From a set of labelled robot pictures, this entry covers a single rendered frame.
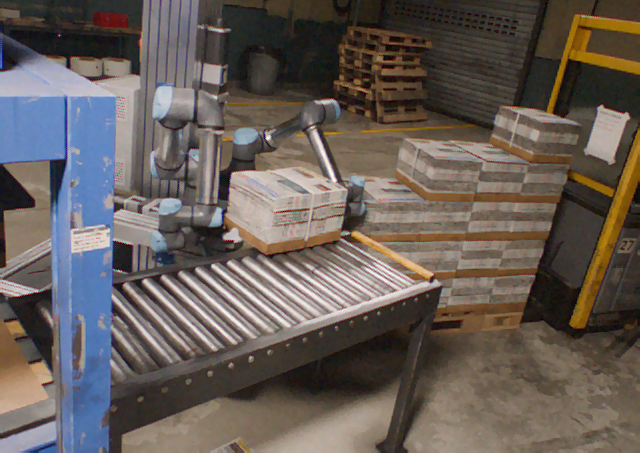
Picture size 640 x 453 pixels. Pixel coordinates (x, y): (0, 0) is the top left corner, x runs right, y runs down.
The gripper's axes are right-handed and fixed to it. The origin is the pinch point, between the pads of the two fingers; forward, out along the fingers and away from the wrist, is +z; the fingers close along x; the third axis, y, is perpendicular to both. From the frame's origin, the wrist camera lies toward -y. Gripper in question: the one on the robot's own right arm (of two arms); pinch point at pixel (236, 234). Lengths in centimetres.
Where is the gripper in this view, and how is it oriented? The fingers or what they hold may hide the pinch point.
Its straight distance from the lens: 232.4
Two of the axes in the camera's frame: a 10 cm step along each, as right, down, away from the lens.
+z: 7.5, -1.3, 6.5
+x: -6.5, -3.5, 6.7
